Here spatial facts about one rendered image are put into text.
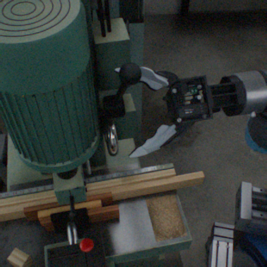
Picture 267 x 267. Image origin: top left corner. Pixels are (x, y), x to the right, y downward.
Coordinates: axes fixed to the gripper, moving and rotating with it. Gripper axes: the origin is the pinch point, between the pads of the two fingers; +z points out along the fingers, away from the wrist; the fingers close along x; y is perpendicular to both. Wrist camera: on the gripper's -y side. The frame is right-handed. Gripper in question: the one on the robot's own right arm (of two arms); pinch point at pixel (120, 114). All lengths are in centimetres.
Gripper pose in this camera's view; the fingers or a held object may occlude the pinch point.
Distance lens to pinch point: 61.1
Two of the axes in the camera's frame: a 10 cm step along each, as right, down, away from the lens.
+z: -9.8, 1.6, -1.3
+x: 1.6, 9.9, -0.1
